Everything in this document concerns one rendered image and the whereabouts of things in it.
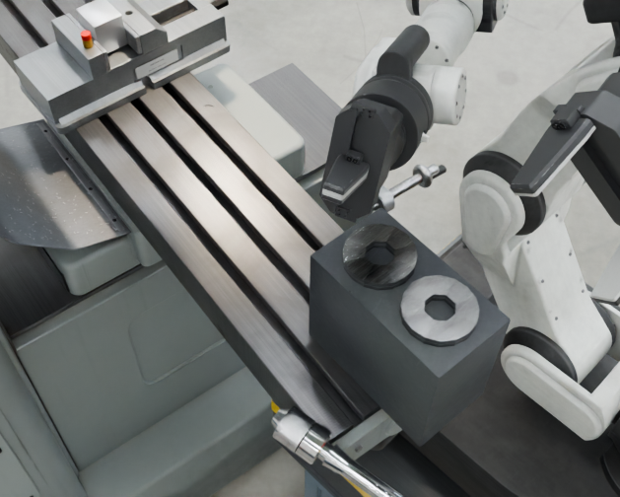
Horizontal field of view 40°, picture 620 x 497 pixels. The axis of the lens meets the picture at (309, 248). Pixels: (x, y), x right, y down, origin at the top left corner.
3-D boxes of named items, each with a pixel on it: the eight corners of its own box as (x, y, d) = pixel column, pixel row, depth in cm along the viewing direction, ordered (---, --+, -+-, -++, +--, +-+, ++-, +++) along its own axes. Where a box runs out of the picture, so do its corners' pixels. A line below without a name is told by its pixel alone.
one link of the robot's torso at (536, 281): (630, 351, 150) (599, 116, 125) (566, 424, 142) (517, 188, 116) (556, 322, 162) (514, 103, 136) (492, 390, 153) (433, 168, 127)
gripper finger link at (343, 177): (315, 188, 78) (338, 160, 82) (348, 200, 77) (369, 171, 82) (318, 174, 77) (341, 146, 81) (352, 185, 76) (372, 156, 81)
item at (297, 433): (294, 409, 109) (325, 432, 108) (272, 439, 108) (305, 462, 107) (294, 402, 105) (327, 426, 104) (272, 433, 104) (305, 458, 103)
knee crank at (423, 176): (435, 164, 198) (438, 145, 193) (451, 178, 195) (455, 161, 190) (361, 206, 190) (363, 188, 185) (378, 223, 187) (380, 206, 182)
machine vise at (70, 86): (186, 9, 160) (180, -42, 151) (233, 49, 153) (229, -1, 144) (18, 87, 146) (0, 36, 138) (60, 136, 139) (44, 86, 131)
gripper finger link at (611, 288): (619, 301, 56) (668, 231, 57) (583, 294, 58) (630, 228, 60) (631, 316, 56) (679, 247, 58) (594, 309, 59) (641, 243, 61)
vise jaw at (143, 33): (130, 5, 149) (126, -14, 146) (169, 41, 143) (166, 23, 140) (101, 19, 147) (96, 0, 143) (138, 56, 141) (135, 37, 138)
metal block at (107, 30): (109, 26, 145) (103, -4, 140) (128, 43, 142) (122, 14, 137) (83, 37, 143) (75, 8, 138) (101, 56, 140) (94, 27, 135)
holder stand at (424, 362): (371, 287, 122) (382, 198, 106) (484, 393, 112) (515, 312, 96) (308, 333, 117) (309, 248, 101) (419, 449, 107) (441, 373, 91)
